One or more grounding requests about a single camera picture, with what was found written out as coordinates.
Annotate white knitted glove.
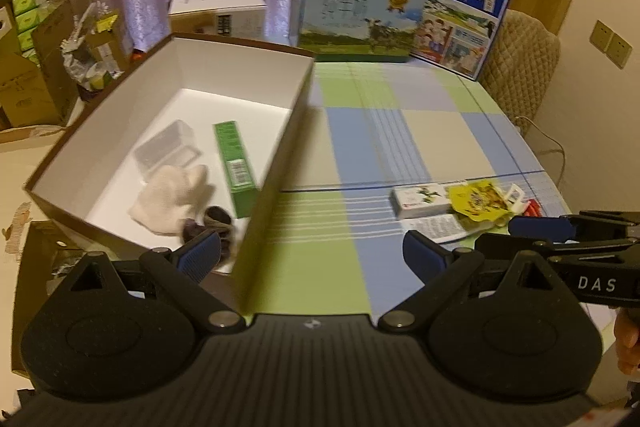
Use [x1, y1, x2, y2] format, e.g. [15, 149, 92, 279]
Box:
[128, 165, 212, 236]

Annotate wall switch plate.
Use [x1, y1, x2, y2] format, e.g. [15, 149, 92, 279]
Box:
[589, 20, 632, 69]

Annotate white medicine box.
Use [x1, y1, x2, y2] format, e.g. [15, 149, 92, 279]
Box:
[390, 183, 452, 220]

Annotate bin of crumpled trash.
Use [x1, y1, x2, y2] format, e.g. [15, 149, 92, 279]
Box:
[60, 1, 134, 98]

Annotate beige quilted chair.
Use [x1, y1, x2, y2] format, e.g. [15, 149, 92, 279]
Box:
[478, 10, 561, 134]

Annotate white plastic holder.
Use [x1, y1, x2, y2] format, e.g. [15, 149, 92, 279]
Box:
[504, 184, 542, 218]

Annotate dark purple sock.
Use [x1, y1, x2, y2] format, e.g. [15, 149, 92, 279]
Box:
[181, 206, 235, 265]

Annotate green slim box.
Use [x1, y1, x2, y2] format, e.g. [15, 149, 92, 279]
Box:
[214, 120, 259, 219]

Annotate large brown white open box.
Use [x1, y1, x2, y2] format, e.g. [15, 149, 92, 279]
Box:
[26, 34, 314, 309]

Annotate paper leaflet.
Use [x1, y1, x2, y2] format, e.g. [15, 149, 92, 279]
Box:
[400, 213, 494, 244]

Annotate white cardboard box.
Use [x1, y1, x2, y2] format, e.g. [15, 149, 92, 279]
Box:
[168, 0, 266, 40]

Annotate green blue milk carton box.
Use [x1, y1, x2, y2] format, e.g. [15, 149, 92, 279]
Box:
[288, 0, 426, 62]

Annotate person's right hand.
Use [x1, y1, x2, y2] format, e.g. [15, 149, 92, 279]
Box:
[614, 309, 640, 376]

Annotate clear plastic case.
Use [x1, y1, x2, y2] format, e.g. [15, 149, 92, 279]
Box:
[132, 119, 201, 182]

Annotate yellow snack packet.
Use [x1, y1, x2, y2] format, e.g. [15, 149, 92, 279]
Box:
[448, 180, 512, 225]

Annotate checkered tablecloth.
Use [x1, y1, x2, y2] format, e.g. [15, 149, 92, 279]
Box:
[248, 61, 568, 317]

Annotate brown cardboard box with tissues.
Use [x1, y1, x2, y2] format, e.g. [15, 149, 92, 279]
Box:
[1, 0, 78, 127]

